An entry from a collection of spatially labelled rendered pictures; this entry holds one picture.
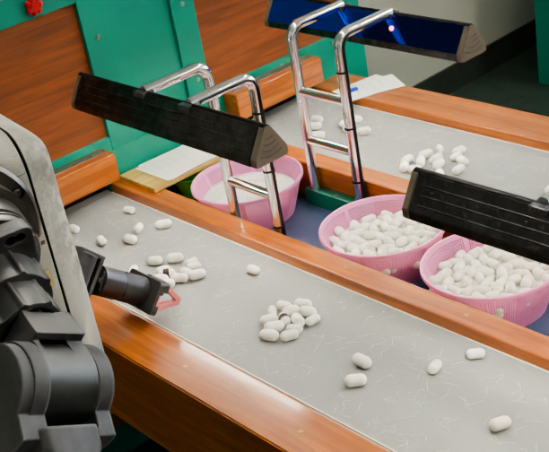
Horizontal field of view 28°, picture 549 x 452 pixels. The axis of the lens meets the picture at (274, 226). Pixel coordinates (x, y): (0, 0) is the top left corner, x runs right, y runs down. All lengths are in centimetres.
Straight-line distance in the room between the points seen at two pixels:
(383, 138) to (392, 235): 51
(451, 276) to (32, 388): 133
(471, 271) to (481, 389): 37
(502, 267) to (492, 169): 45
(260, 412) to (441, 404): 29
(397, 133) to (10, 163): 174
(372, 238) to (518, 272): 35
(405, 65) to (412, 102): 185
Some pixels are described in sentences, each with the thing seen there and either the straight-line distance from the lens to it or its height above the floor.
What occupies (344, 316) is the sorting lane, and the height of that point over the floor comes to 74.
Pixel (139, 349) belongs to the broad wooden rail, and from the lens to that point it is 206.
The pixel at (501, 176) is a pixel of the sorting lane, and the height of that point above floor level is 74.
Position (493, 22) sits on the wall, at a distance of 520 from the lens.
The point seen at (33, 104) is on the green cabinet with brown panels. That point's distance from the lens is 262.
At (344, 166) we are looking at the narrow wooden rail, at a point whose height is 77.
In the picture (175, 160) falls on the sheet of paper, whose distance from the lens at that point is 276.
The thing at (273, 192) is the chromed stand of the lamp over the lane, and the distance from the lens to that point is 232.
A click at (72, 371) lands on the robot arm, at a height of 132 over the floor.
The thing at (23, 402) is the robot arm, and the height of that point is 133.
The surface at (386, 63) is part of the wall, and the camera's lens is 466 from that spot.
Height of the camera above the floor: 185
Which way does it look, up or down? 27 degrees down
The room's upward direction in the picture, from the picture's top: 11 degrees counter-clockwise
